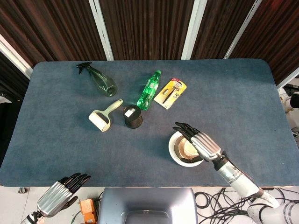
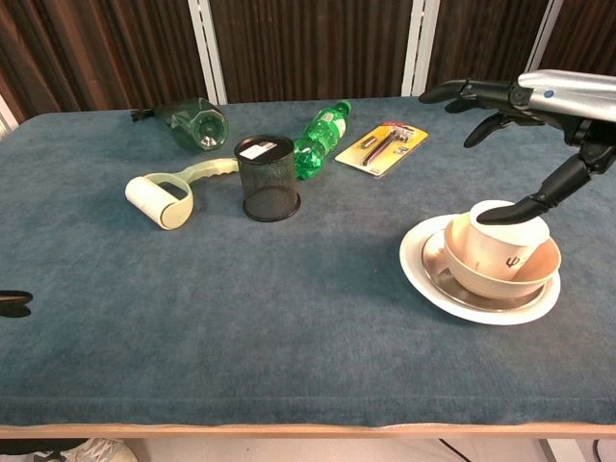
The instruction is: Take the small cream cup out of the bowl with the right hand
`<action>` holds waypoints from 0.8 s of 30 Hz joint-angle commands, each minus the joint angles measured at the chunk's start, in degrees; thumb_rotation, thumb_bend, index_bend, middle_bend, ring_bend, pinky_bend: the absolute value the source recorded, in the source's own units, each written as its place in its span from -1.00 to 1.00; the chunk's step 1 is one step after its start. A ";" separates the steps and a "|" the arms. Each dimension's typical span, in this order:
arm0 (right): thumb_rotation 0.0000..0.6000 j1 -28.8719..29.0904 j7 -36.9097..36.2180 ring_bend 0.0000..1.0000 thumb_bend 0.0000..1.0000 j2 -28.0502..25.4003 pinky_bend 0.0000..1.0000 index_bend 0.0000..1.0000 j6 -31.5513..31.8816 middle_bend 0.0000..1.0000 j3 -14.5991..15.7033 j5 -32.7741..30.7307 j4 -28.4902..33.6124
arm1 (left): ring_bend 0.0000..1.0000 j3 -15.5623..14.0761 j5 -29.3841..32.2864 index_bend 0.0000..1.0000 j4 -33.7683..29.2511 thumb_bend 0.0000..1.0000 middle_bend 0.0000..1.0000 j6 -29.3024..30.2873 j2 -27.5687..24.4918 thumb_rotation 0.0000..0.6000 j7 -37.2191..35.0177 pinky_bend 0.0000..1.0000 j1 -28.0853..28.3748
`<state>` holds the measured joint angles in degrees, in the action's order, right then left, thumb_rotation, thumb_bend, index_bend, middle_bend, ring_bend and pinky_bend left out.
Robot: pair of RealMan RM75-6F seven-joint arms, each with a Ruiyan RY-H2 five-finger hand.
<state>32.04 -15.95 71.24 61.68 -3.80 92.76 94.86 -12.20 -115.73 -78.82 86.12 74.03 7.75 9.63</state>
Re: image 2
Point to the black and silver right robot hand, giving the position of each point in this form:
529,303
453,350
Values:
553,96

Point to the white paper cup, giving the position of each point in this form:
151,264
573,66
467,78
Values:
495,250

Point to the beige bowl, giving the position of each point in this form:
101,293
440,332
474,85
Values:
476,281

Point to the white plate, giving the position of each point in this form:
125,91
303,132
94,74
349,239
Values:
416,269

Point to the yellow razor blister pack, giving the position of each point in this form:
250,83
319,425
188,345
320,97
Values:
380,150

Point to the steel dish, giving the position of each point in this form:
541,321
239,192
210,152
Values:
435,270

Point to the green plastic soda bottle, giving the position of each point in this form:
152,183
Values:
320,139

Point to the black mesh pen holder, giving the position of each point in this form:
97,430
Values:
267,185

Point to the dark green spray bottle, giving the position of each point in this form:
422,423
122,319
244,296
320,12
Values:
192,122

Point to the cream lint roller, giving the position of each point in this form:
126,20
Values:
149,197

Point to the blue tablecloth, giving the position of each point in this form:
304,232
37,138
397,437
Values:
192,313

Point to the grey sneaker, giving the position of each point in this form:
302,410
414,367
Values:
101,451

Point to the white vertical post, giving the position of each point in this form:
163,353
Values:
418,43
207,48
544,33

